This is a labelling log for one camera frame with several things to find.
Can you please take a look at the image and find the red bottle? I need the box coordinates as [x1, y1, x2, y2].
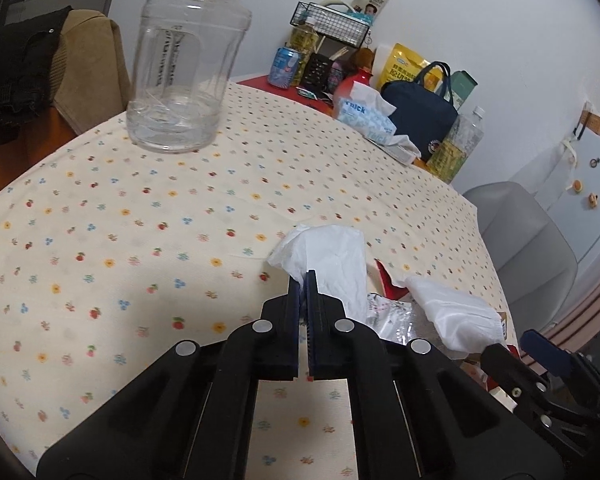
[332, 66, 373, 108]

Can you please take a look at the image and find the small yellow oil bottle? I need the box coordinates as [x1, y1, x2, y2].
[290, 16, 323, 86]

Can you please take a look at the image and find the grey chair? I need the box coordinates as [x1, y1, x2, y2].
[462, 181, 578, 333]

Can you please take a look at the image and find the torn red white wrapper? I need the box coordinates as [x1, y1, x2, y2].
[374, 258, 416, 301]

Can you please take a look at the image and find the black cloth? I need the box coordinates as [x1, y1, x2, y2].
[0, 5, 73, 148]

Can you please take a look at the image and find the large yellow oil bottle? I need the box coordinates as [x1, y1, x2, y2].
[426, 106, 486, 184]

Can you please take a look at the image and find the clear plastic wrapper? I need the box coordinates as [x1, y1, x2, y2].
[366, 292, 446, 348]

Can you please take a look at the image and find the blue tissue pack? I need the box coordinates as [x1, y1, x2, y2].
[334, 81, 398, 147]

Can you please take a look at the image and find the black mesh pen holder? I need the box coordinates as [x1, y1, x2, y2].
[300, 50, 336, 92]

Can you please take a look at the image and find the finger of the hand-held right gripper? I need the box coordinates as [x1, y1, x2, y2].
[481, 344, 550, 401]
[520, 329, 581, 378]

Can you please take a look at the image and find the white tissue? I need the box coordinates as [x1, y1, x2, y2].
[267, 224, 370, 328]
[405, 275, 503, 352]

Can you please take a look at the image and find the yellow snack bag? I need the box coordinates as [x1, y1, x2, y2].
[375, 42, 433, 92]

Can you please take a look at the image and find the blue soda can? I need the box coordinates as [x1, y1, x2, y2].
[269, 47, 302, 87]

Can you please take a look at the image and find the black wire basket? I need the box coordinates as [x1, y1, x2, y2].
[289, 1, 373, 48]

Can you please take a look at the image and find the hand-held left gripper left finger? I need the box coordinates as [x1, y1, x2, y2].
[36, 276, 301, 480]

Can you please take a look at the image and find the crumpled grey white napkin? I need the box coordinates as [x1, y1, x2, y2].
[379, 133, 423, 166]

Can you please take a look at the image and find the floral cream tablecloth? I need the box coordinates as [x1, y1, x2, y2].
[0, 82, 521, 480]

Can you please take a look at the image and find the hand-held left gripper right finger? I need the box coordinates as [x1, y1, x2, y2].
[306, 270, 566, 480]

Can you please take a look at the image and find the tan armchair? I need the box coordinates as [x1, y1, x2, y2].
[50, 7, 131, 136]

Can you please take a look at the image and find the red table mat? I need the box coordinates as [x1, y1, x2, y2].
[236, 74, 338, 116]

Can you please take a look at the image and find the white fridge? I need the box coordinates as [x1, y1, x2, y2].
[505, 105, 600, 266]

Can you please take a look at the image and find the large clear water jug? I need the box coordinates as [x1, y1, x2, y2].
[126, 0, 253, 153]

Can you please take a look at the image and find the green box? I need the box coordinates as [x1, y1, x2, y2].
[450, 70, 479, 111]

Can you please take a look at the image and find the navy lunch bag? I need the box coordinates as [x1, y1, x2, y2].
[380, 61, 461, 163]

